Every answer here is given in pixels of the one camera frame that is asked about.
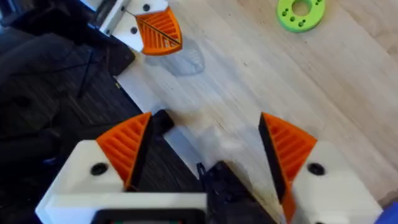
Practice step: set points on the blue electric screwdriver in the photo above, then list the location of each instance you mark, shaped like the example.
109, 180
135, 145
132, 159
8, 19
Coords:
388, 216

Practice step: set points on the large black mounting bracket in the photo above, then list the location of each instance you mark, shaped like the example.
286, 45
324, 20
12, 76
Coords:
230, 196

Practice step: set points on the green disc with holes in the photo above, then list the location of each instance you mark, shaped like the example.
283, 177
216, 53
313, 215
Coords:
287, 18

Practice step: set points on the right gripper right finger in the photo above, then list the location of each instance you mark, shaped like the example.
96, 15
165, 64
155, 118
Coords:
326, 193

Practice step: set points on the small black mounting bracket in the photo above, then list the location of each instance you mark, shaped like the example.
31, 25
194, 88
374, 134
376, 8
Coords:
161, 121

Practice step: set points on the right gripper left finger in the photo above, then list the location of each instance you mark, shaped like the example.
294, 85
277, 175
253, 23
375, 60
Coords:
93, 161

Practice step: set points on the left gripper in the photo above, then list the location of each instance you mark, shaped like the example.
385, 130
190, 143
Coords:
113, 14

